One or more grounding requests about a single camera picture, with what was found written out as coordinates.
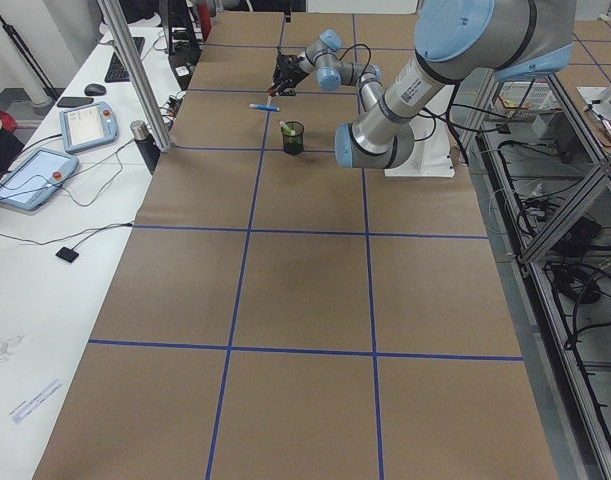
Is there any aluminium frame post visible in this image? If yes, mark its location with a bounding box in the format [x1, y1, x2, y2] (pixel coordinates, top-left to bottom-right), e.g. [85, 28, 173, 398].
[97, 0, 171, 153]

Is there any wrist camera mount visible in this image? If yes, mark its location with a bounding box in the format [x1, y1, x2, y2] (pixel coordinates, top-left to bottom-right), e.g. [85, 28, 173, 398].
[276, 47, 300, 77]

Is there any black phone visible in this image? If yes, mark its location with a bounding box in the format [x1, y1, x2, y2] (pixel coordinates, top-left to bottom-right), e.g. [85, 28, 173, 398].
[56, 96, 94, 109]

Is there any black computer mouse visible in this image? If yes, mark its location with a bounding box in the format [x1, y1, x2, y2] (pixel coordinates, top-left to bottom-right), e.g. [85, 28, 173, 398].
[84, 83, 107, 97]

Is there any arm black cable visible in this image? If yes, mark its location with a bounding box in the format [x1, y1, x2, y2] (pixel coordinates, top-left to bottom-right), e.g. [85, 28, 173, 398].
[337, 43, 374, 69]

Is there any black mesh pen cup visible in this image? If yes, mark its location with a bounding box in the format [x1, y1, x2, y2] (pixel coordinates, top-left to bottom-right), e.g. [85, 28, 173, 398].
[281, 121, 304, 155]

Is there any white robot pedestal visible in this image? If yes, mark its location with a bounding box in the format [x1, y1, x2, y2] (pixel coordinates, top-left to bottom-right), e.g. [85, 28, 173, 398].
[385, 116, 455, 178]

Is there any green marker pen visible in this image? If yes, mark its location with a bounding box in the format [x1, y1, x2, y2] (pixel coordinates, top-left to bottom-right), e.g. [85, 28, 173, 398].
[279, 121, 296, 136]

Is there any aluminium frame rack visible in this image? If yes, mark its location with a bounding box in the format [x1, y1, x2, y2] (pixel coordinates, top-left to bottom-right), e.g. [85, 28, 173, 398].
[459, 44, 611, 480]

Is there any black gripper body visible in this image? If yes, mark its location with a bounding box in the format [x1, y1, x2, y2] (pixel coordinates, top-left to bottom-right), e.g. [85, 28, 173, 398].
[274, 53, 308, 88]

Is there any teach pendant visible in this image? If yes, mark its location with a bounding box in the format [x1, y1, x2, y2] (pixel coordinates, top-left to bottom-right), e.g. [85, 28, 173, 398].
[0, 148, 79, 212]
[59, 102, 118, 154]

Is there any blue marker pen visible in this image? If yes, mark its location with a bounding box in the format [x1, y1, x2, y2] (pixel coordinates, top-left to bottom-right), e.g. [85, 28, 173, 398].
[249, 103, 281, 112]

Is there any far teach pendant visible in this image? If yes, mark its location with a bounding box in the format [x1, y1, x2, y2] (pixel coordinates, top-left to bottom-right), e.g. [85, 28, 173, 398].
[59, 102, 118, 154]

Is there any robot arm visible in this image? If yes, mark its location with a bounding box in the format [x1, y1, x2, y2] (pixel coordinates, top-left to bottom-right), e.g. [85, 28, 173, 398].
[268, 29, 383, 111]
[335, 1, 577, 169]

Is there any near teach pendant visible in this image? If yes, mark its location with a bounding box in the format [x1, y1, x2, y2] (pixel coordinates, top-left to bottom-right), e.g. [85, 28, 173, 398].
[0, 148, 79, 212]

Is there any black keyboard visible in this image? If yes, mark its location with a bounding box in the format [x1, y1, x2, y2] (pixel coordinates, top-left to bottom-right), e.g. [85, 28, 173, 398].
[104, 36, 147, 84]

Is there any small black square device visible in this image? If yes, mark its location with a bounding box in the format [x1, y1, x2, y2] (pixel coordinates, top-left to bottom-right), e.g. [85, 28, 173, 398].
[56, 247, 79, 263]

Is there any steel water bottle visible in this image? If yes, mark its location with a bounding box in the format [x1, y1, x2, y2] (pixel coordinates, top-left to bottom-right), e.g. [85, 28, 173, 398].
[130, 120, 160, 175]

